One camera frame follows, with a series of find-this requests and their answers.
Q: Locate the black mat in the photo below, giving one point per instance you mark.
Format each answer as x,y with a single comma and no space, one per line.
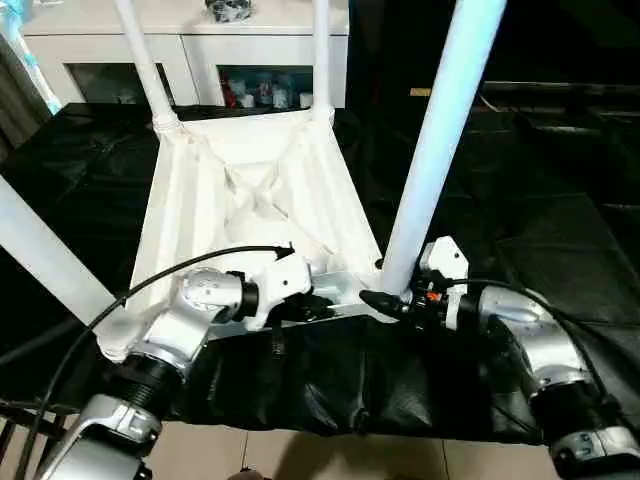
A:
350,380

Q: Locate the white plastic table leg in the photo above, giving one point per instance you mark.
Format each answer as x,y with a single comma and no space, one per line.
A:
322,60
145,65
50,260
430,150

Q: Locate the blue white package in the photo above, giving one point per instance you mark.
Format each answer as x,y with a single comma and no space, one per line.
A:
37,65

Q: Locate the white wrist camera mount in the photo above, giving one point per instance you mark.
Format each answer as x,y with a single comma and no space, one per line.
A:
280,280
447,257

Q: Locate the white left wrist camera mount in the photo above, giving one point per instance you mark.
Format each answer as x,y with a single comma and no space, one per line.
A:
280,280

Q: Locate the clear bag on cabinet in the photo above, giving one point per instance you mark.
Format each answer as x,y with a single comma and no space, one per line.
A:
230,10

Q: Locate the black television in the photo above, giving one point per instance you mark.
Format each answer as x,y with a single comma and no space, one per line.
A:
560,92

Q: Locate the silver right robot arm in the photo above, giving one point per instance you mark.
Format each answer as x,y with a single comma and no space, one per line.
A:
550,345

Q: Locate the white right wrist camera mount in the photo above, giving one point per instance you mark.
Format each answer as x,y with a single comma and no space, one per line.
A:
447,257

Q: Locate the white plastic table top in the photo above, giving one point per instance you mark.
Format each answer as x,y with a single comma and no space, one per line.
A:
200,200

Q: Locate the white cabinet with glass doors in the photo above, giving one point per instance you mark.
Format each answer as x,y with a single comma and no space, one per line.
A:
200,40

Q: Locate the black box with beige label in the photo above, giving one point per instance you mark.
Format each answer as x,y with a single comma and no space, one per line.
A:
390,50

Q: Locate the grey curtain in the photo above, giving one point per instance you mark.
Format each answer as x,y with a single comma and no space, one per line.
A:
20,100

